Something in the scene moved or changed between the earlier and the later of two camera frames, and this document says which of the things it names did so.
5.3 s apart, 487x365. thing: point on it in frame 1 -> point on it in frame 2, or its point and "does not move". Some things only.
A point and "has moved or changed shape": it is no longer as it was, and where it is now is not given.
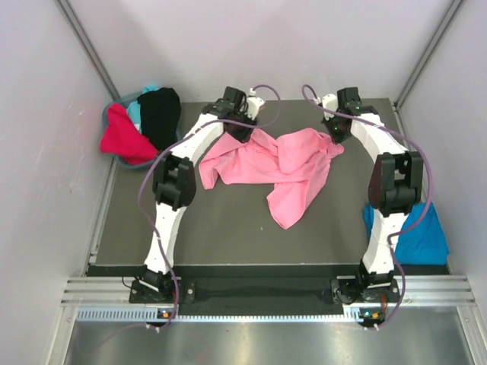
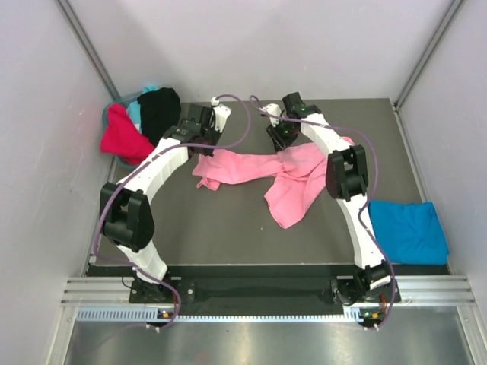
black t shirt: [160, 116] does not move
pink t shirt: [297, 168] has moved or changed shape
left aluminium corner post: [74, 21] does not move
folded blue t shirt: [426, 244] does not move
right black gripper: [336, 138] -> [279, 144]
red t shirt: [122, 136] does not move
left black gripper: [243, 136] -> [207, 151]
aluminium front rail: [437, 290] does not move
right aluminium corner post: [451, 11] does not move
